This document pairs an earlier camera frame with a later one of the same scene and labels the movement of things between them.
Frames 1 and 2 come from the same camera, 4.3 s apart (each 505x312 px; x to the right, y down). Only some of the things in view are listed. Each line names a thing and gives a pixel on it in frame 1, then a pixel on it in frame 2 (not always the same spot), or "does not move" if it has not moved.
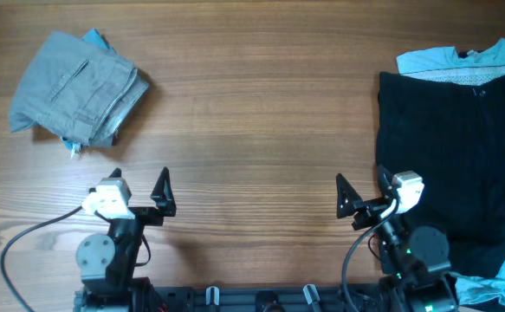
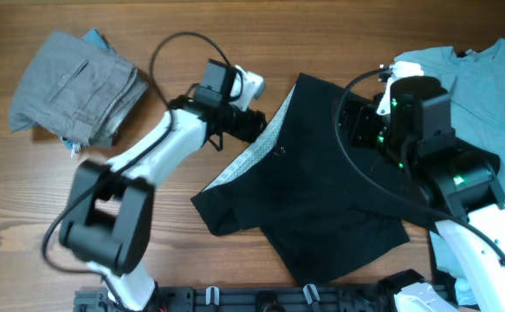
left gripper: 166,204 -> 249,123
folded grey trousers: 76,89 does not move
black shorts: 470,145 -> 328,210
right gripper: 368,209 -> 362,118
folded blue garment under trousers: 95,38 does not move
